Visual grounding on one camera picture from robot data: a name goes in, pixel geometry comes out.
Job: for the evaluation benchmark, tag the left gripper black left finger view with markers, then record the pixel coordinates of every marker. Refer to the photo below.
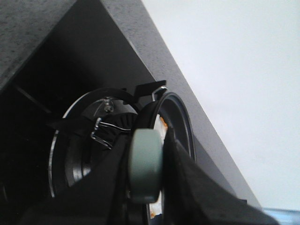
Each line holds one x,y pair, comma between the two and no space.
97,199

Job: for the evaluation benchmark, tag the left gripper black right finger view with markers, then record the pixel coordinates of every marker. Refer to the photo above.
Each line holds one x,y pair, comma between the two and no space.
193,198

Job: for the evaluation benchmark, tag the fried egg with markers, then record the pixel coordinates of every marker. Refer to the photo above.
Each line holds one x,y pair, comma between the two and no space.
156,208

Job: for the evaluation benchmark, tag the black frying pan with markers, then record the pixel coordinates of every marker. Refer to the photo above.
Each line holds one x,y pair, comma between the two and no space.
145,161

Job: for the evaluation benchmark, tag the black left gas burner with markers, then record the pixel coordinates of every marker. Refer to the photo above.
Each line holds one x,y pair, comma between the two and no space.
87,151

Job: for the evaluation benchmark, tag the black left burner grate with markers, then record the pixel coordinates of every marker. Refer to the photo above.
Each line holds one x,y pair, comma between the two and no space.
91,108

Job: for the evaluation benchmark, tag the black glass cooktop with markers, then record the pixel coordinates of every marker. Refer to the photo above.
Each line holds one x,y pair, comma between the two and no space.
54,51

